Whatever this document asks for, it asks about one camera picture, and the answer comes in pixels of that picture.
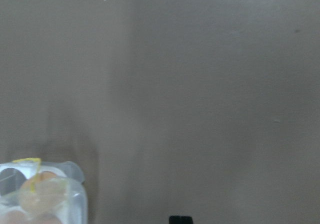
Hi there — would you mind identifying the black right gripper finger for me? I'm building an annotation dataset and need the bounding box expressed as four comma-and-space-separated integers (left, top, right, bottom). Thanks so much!
181, 216, 193, 224
168, 216, 181, 224

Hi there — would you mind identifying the clear plastic egg box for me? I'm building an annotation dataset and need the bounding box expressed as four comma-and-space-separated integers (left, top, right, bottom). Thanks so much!
0, 158, 88, 224

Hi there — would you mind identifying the brown egg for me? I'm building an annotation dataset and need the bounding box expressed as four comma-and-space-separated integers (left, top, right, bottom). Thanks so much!
39, 172, 57, 181
0, 211, 28, 224
18, 176, 68, 215

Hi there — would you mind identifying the brown egg in box front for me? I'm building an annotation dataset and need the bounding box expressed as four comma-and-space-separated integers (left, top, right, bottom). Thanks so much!
39, 172, 57, 181

